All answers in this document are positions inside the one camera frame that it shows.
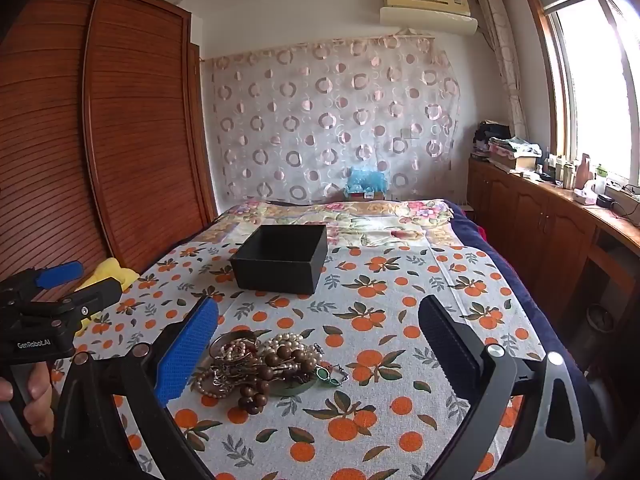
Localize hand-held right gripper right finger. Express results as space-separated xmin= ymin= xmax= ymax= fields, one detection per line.
xmin=418 ymin=295 xmax=587 ymax=480

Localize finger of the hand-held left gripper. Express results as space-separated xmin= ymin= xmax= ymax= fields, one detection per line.
xmin=0 ymin=260 xmax=85 ymax=307
xmin=60 ymin=277 xmax=124 ymax=336

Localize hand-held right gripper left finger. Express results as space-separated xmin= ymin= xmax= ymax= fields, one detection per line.
xmin=52 ymin=296 xmax=221 ymax=480

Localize silver hair clips pile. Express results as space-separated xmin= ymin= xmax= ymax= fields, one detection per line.
xmin=194 ymin=329 xmax=348 ymax=416

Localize brown wooden bead bracelet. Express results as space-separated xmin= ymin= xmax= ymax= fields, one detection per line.
xmin=236 ymin=344 xmax=308 ymax=416

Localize black box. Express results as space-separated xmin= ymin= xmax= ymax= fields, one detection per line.
xmin=229 ymin=224 xmax=328 ymax=296

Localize person's left hand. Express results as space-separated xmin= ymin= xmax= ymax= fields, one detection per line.
xmin=0 ymin=360 xmax=54 ymax=441

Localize yellow plush toy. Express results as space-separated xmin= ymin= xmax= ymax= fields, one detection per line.
xmin=75 ymin=257 xmax=139 ymax=335

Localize orange fruit print blanket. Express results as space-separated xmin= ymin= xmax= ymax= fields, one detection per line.
xmin=50 ymin=242 xmax=551 ymax=480

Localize dark blue bed sheet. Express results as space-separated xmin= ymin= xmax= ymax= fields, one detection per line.
xmin=445 ymin=200 xmax=586 ymax=376

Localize brown wooden wardrobe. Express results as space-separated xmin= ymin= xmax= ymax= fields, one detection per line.
xmin=0 ymin=0 xmax=218 ymax=291

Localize floral pink blanket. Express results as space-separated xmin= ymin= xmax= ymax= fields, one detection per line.
xmin=197 ymin=199 xmax=458 ymax=251

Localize long wooden cabinet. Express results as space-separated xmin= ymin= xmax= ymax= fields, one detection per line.
xmin=467 ymin=156 xmax=640 ymax=311

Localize blue plastic bag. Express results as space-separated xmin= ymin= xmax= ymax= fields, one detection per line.
xmin=345 ymin=165 xmax=390 ymax=196

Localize stack of clothes and books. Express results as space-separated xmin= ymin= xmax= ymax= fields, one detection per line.
xmin=472 ymin=120 xmax=543 ymax=173

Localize pink bottle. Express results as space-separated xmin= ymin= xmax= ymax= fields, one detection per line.
xmin=575 ymin=154 xmax=595 ymax=192

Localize patterned window curtain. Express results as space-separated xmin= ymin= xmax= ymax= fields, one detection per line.
xmin=477 ymin=0 xmax=528 ymax=141

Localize white air conditioner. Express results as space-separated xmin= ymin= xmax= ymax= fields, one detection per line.
xmin=379 ymin=0 xmax=479 ymax=37

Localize circle pattern wall curtain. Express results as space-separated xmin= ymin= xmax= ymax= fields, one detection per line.
xmin=202 ymin=34 xmax=461 ymax=207

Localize wooden frame window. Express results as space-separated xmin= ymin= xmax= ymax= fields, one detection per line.
xmin=520 ymin=0 xmax=640 ymax=188

